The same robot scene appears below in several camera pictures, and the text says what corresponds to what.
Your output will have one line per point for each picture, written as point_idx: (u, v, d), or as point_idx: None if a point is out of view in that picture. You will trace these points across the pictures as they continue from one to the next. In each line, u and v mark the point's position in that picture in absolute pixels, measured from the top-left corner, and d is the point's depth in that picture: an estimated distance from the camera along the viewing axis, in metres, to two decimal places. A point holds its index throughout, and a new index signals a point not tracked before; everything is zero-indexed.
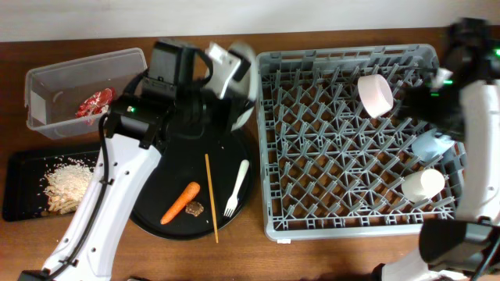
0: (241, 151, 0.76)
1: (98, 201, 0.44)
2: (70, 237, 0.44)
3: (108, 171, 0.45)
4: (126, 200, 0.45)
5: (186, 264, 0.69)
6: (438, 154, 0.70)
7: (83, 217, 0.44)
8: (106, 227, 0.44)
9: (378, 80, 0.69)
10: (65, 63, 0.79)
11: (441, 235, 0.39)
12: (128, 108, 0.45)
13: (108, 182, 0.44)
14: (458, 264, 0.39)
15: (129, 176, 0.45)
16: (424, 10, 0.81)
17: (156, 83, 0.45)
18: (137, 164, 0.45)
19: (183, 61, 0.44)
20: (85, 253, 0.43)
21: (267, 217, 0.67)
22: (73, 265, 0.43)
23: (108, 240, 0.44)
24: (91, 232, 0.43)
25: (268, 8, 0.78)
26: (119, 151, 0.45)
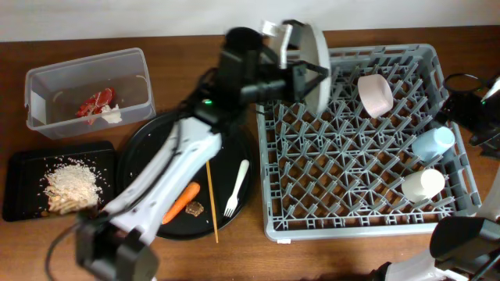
0: (241, 151, 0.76)
1: (166, 167, 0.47)
2: (133, 189, 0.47)
3: (179, 143, 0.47)
4: (183, 173, 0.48)
5: (187, 264, 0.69)
6: (438, 154, 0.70)
7: (151, 176, 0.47)
8: (166, 190, 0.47)
9: (379, 80, 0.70)
10: (66, 63, 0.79)
11: (457, 230, 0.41)
12: (204, 100, 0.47)
13: (177, 153, 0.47)
14: (464, 262, 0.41)
15: (195, 152, 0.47)
16: (424, 9, 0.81)
17: (224, 83, 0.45)
18: (204, 145, 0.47)
19: (252, 61, 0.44)
20: (146, 205, 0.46)
21: (267, 217, 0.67)
22: (132, 212, 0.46)
23: (165, 202, 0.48)
24: (155, 189, 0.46)
25: (269, 8, 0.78)
26: (192, 127, 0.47)
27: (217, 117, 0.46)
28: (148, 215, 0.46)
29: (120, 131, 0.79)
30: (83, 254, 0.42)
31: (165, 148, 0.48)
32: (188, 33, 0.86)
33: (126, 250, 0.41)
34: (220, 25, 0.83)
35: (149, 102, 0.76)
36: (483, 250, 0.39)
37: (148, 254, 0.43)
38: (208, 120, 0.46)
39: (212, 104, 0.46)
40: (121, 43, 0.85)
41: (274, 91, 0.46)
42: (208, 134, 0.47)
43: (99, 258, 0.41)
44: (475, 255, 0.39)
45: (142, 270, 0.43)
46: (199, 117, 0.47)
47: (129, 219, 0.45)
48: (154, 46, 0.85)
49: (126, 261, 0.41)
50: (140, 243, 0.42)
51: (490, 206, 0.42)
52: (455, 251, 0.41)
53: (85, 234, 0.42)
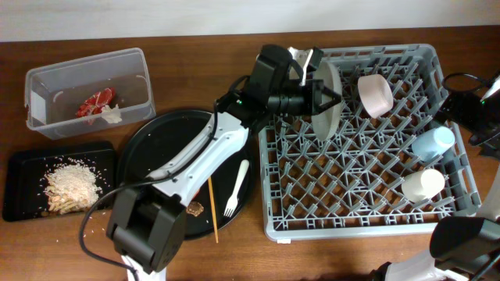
0: (242, 151, 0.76)
1: (202, 148, 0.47)
2: (173, 162, 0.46)
3: (216, 127, 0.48)
4: (218, 156, 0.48)
5: (187, 264, 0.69)
6: (438, 154, 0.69)
7: (188, 154, 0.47)
8: (203, 168, 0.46)
9: (378, 80, 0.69)
10: (66, 63, 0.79)
11: (457, 229, 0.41)
12: (236, 101, 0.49)
13: (214, 137, 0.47)
14: (464, 262, 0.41)
15: (229, 140, 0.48)
16: (424, 10, 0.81)
17: (254, 88, 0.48)
18: (236, 135, 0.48)
19: (279, 73, 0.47)
20: (184, 178, 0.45)
21: (267, 217, 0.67)
22: (172, 181, 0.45)
23: (198, 182, 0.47)
24: (193, 165, 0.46)
25: (268, 8, 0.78)
26: (227, 117, 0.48)
27: (248, 116, 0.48)
28: (185, 187, 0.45)
29: (120, 131, 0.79)
30: (120, 218, 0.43)
31: (203, 133, 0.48)
32: (188, 33, 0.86)
33: (166, 213, 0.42)
34: (220, 25, 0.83)
35: (149, 102, 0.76)
36: (483, 250, 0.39)
37: (180, 225, 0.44)
38: (239, 118, 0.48)
39: (243, 104, 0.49)
40: (121, 43, 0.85)
41: (293, 105, 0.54)
42: (241, 125, 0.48)
43: (132, 228, 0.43)
44: (476, 255, 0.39)
45: (173, 240, 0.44)
46: (228, 113, 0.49)
47: (168, 187, 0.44)
48: (154, 46, 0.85)
49: (164, 224, 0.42)
50: (178, 208, 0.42)
51: (490, 207, 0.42)
52: (455, 251, 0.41)
53: (126, 197, 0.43)
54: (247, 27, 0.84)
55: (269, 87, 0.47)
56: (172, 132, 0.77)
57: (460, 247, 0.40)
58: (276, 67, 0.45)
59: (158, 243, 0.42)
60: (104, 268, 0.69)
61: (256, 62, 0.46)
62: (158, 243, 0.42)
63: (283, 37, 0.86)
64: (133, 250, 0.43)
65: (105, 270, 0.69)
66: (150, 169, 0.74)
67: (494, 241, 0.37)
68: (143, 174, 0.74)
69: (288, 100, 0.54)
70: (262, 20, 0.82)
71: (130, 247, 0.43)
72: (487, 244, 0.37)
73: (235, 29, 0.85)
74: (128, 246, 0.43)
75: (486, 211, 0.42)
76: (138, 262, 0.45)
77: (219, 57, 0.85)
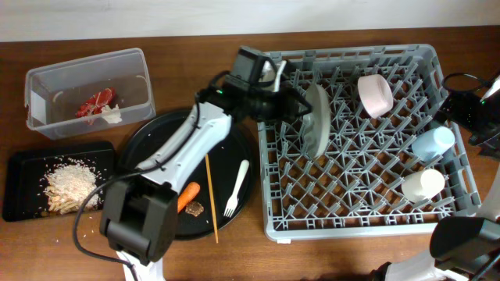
0: (241, 151, 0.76)
1: (188, 136, 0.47)
2: (160, 153, 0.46)
3: (199, 116, 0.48)
4: (206, 142, 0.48)
5: (187, 264, 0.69)
6: (438, 154, 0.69)
7: (174, 142, 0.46)
8: (191, 156, 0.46)
9: (378, 80, 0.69)
10: (66, 63, 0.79)
11: (457, 230, 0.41)
12: (216, 90, 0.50)
13: (198, 126, 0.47)
14: (465, 263, 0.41)
15: (212, 127, 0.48)
16: (425, 10, 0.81)
17: (233, 81, 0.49)
18: (219, 123, 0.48)
19: (258, 67, 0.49)
20: (173, 166, 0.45)
21: (267, 217, 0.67)
22: (160, 170, 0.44)
23: (188, 169, 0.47)
24: (180, 152, 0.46)
25: (268, 8, 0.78)
26: (208, 108, 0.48)
27: (228, 104, 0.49)
28: (174, 176, 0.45)
29: (120, 131, 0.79)
30: (112, 212, 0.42)
31: (187, 122, 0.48)
32: (188, 33, 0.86)
33: (157, 202, 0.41)
34: (220, 25, 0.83)
35: (149, 102, 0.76)
36: (483, 250, 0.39)
37: (173, 213, 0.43)
38: (220, 106, 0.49)
39: (223, 94, 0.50)
40: (121, 43, 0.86)
41: (266, 110, 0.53)
42: (222, 114, 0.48)
43: (123, 222, 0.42)
44: (476, 256, 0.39)
45: (169, 229, 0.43)
46: (210, 104, 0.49)
47: (157, 177, 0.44)
48: (154, 46, 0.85)
49: (157, 212, 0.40)
50: (169, 196, 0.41)
51: (491, 206, 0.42)
52: (456, 252, 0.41)
53: (116, 190, 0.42)
54: (247, 27, 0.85)
55: (248, 78, 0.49)
56: (172, 132, 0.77)
57: (460, 247, 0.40)
58: (255, 60, 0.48)
59: (153, 233, 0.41)
60: (104, 268, 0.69)
61: (238, 55, 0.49)
62: (153, 232, 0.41)
63: (283, 37, 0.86)
64: (128, 243, 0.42)
65: (105, 270, 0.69)
66: None
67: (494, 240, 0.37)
68: None
69: (261, 103, 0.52)
70: (262, 20, 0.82)
71: (123, 240, 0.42)
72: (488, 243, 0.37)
73: (235, 30, 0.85)
74: (123, 241, 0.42)
75: (486, 211, 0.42)
76: (135, 255, 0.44)
77: (220, 57, 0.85)
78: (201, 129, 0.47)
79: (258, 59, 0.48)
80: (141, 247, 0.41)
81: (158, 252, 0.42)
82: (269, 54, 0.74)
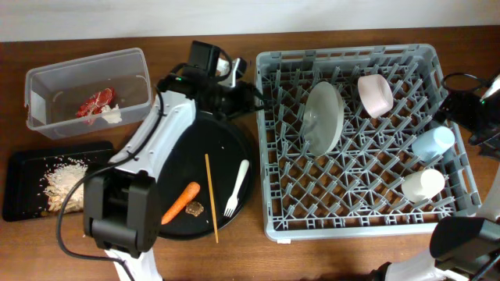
0: (241, 151, 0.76)
1: (156, 125, 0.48)
2: (130, 145, 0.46)
3: (164, 104, 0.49)
4: (175, 129, 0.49)
5: (187, 264, 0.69)
6: (439, 154, 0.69)
7: (143, 132, 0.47)
8: (162, 143, 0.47)
9: (378, 80, 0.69)
10: (66, 63, 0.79)
11: (455, 229, 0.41)
12: (176, 78, 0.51)
13: (164, 114, 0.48)
14: (464, 263, 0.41)
15: (179, 112, 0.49)
16: (425, 9, 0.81)
17: (191, 70, 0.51)
18: (183, 108, 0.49)
19: (212, 56, 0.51)
20: (146, 154, 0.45)
21: (267, 217, 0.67)
22: (133, 161, 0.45)
23: (161, 157, 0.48)
24: (149, 140, 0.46)
25: (268, 8, 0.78)
26: (171, 94, 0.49)
27: (189, 90, 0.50)
28: (148, 163, 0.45)
29: (120, 131, 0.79)
30: (94, 209, 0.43)
31: (152, 112, 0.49)
32: (188, 33, 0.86)
33: (136, 190, 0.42)
34: (220, 25, 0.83)
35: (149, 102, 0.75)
36: (483, 250, 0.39)
37: (155, 199, 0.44)
38: (183, 92, 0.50)
39: (183, 80, 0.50)
40: (121, 43, 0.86)
41: (225, 105, 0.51)
42: (186, 98, 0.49)
43: (107, 217, 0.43)
44: (475, 256, 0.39)
45: (153, 216, 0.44)
46: (172, 91, 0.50)
47: (131, 167, 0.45)
48: (154, 46, 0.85)
49: (137, 198, 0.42)
50: (146, 182, 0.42)
51: (491, 205, 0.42)
52: (455, 252, 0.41)
53: (94, 187, 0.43)
54: (247, 27, 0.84)
55: (206, 65, 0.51)
56: None
57: (458, 247, 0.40)
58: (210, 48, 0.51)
59: (137, 221, 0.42)
60: (104, 268, 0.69)
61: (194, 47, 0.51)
62: (139, 220, 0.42)
63: (283, 37, 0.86)
64: (115, 237, 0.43)
65: (105, 270, 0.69)
66: None
67: (493, 240, 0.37)
68: None
69: (220, 98, 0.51)
70: (262, 20, 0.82)
71: (111, 235, 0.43)
72: (487, 243, 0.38)
73: (235, 29, 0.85)
74: (111, 236, 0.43)
75: (487, 211, 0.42)
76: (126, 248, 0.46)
77: None
78: (166, 117, 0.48)
79: (213, 49, 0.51)
80: (128, 238, 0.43)
81: (145, 240, 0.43)
82: (269, 55, 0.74)
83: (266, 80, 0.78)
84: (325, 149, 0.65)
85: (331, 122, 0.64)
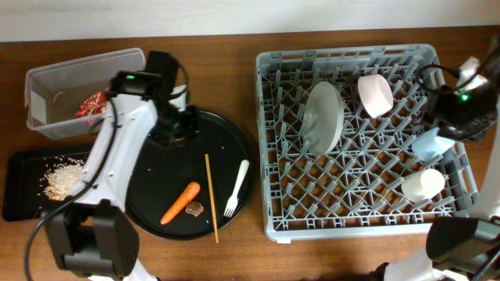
0: (241, 151, 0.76)
1: (112, 140, 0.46)
2: (87, 168, 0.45)
3: (117, 114, 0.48)
4: (133, 140, 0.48)
5: (187, 264, 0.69)
6: (439, 154, 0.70)
7: (100, 151, 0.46)
8: (121, 160, 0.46)
9: (379, 80, 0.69)
10: (66, 63, 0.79)
11: (451, 231, 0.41)
12: (128, 76, 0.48)
13: (119, 125, 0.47)
14: (462, 264, 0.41)
15: (135, 122, 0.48)
16: (424, 9, 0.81)
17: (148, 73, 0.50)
18: (139, 113, 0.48)
19: (169, 66, 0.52)
20: (105, 179, 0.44)
21: (267, 217, 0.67)
22: (93, 189, 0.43)
23: (123, 174, 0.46)
24: (108, 160, 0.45)
25: (268, 8, 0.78)
26: (123, 102, 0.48)
27: (145, 89, 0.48)
28: (109, 188, 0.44)
29: None
30: (62, 247, 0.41)
31: (105, 126, 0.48)
32: (188, 33, 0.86)
33: (101, 221, 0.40)
34: (220, 25, 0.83)
35: None
36: (480, 251, 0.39)
37: (126, 223, 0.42)
38: (137, 94, 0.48)
39: (134, 79, 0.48)
40: (121, 43, 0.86)
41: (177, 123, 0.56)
42: (141, 101, 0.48)
43: (77, 250, 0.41)
44: (473, 257, 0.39)
45: (128, 241, 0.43)
46: (123, 94, 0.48)
47: (91, 197, 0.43)
48: (154, 46, 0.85)
49: (105, 230, 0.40)
50: (112, 211, 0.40)
51: (485, 205, 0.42)
52: (452, 254, 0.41)
53: (55, 227, 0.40)
54: (247, 27, 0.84)
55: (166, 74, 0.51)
56: None
57: (455, 250, 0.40)
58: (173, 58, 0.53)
59: (112, 253, 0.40)
60: None
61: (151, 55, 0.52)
62: (112, 251, 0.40)
63: (283, 37, 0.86)
64: (90, 267, 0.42)
65: None
66: (149, 170, 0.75)
67: (490, 240, 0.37)
68: (144, 175, 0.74)
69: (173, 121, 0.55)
70: (262, 20, 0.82)
71: (88, 267, 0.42)
72: (485, 243, 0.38)
73: (235, 29, 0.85)
74: (87, 268, 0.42)
75: (480, 211, 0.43)
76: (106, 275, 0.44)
77: (220, 57, 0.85)
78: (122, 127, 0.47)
79: (172, 58, 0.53)
80: (107, 267, 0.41)
81: (125, 265, 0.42)
82: (269, 55, 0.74)
83: (266, 80, 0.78)
84: (323, 151, 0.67)
85: (329, 126, 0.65)
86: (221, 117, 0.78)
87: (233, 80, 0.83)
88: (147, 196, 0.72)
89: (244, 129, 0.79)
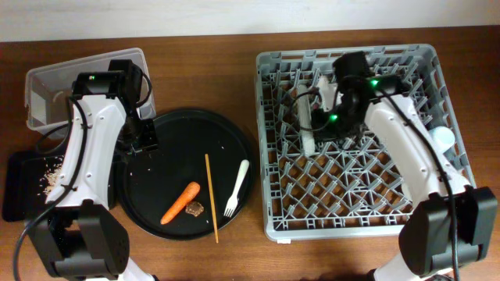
0: (241, 151, 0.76)
1: (83, 140, 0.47)
2: (65, 173, 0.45)
3: (86, 115, 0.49)
4: (107, 139, 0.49)
5: (186, 264, 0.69)
6: None
7: (73, 153, 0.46)
8: (97, 159, 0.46)
9: None
10: (66, 63, 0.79)
11: (415, 230, 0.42)
12: (90, 77, 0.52)
13: (89, 125, 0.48)
14: (438, 255, 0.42)
15: (105, 120, 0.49)
16: (423, 10, 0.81)
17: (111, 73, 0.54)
18: (106, 111, 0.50)
19: (131, 69, 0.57)
20: (82, 179, 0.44)
21: (267, 217, 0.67)
22: (73, 192, 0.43)
23: (101, 174, 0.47)
24: (84, 161, 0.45)
25: (268, 8, 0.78)
26: (89, 102, 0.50)
27: (109, 87, 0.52)
28: (89, 190, 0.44)
29: None
30: (51, 253, 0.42)
31: (76, 128, 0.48)
32: (188, 33, 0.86)
33: (84, 221, 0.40)
34: (221, 25, 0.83)
35: (149, 102, 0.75)
36: (444, 232, 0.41)
37: (112, 219, 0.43)
38: (103, 92, 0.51)
39: (97, 79, 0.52)
40: (121, 43, 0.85)
41: (130, 122, 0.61)
42: (108, 100, 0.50)
43: (70, 252, 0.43)
44: (441, 241, 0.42)
45: (117, 236, 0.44)
46: (88, 94, 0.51)
47: (73, 200, 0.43)
48: (154, 46, 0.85)
49: (90, 230, 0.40)
50: (95, 211, 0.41)
51: (418, 193, 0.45)
52: (429, 251, 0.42)
53: (41, 234, 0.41)
54: (247, 27, 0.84)
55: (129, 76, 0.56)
56: (173, 132, 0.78)
57: (427, 241, 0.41)
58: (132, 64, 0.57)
59: (101, 250, 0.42)
60: None
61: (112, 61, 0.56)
62: (101, 250, 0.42)
63: (283, 37, 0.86)
64: (83, 268, 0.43)
65: None
66: (149, 170, 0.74)
67: (444, 217, 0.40)
68: (143, 175, 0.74)
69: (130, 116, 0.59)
70: (263, 20, 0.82)
71: (81, 268, 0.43)
72: (444, 221, 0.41)
73: (236, 29, 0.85)
74: (80, 269, 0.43)
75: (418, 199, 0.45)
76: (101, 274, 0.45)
77: (220, 57, 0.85)
78: (92, 126, 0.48)
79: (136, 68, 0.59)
80: (100, 265, 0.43)
81: (118, 261, 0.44)
82: (269, 54, 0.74)
83: (266, 80, 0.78)
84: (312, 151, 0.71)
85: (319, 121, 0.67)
86: (221, 117, 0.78)
87: (233, 80, 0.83)
88: (141, 200, 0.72)
89: (244, 129, 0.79)
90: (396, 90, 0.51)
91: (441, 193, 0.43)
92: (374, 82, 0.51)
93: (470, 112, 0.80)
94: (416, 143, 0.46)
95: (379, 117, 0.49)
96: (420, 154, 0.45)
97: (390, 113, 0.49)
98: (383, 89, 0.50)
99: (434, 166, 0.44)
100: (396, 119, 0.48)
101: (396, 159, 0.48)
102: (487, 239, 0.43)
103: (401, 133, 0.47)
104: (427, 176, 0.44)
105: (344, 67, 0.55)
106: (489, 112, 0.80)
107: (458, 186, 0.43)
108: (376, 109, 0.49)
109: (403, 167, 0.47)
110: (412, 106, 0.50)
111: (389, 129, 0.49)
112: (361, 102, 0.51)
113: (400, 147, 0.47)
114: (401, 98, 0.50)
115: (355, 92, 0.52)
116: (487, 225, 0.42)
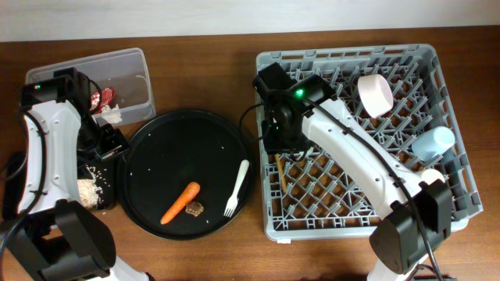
0: (242, 153, 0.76)
1: (41, 146, 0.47)
2: (31, 181, 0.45)
3: (40, 122, 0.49)
4: (66, 143, 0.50)
5: (186, 264, 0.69)
6: (438, 154, 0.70)
7: (35, 159, 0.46)
8: (62, 160, 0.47)
9: (379, 79, 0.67)
10: (75, 61, 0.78)
11: (389, 242, 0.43)
12: (35, 86, 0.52)
13: (44, 132, 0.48)
14: (412, 250, 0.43)
15: (60, 124, 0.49)
16: (423, 10, 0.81)
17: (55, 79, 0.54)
18: (60, 115, 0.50)
19: (76, 74, 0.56)
20: (50, 182, 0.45)
21: (267, 217, 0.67)
22: (44, 196, 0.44)
23: (69, 174, 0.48)
24: (48, 164, 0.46)
25: (267, 7, 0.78)
26: (41, 110, 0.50)
27: (58, 93, 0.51)
28: (59, 188, 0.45)
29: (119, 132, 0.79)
30: (36, 261, 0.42)
31: (30, 138, 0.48)
32: (188, 34, 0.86)
33: (63, 219, 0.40)
34: (220, 25, 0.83)
35: (149, 102, 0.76)
36: (416, 235, 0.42)
37: (95, 218, 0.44)
38: (52, 97, 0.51)
39: (43, 87, 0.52)
40: (121, 42, 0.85)
41: (84, 129, 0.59)
42: (58, 104, 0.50)
43: (56, 258, 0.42)
44: (416, 242, 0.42)
45: (101, 234, 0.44)
46: (37, 103, 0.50)
47: (46, 203, 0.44)
48: (154, 46, 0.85)
49: (70, 228, 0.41)
50: (76, 208, 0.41)
51: (378, 205, 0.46)
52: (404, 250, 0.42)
53: (20, 243, 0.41)
54: (246, 27, 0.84)
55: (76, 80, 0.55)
56: (172, 132, 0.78)
57: (401, 247, 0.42)
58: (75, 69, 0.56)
59: (88, 250, 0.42)
60: None
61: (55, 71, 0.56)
62: (90, 247, 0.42)
63: (282, 37, 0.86)
64: (73, 270, 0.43)
65: None
66: (150, 170, 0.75)
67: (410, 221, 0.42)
68: (143, 175, 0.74)
69: (84, 122, 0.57)
70: (262, 19, 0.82)
71: (72, 272, 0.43)
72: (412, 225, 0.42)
73: (235, 29, 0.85)
74: (69, 273, 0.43)
75: (383, 211, 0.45)
76: (94, 275, 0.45)
77: (220, 57, 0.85)
78: (48, 133, 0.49)
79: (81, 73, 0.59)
80: (88, 264, 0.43)
81: (105, 257, 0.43)
82: (269, 54, 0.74)
83: None
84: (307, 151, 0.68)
85: None
86: (221, 118, 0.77)
87: (233, 80, 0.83)
88: (140, 200, 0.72)
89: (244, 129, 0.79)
90: (324, 94, 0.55)
91: (401, 200, 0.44)
92: (299, 91, 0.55)
93: (468, 112, 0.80)
94: (359, 150, 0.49)
95: (318, 129, 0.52)
96: (371, 167, 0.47)
97: (326, 123, 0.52)
98: (310, 98, 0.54)
99: (386, 172, 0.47)
100: (331, 129, 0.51)
101: (347, 169, 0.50)
102: (450, 225, 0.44)
103: (341, 144, 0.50)
104: (379, 180, 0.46)
105: (270, 73, 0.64)
106: (488, 111, 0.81)
107: (413, 186, 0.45)
108: (307, 116, 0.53)
109: (362, 183, 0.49)
110: (345, 112, 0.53)
111: (326, 136, 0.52)
112: (292, 115, 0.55)
113: (348, 161, 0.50)
114: (332, 104, 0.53)
115: (284, 106, 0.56)
116: (444, 211, 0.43)
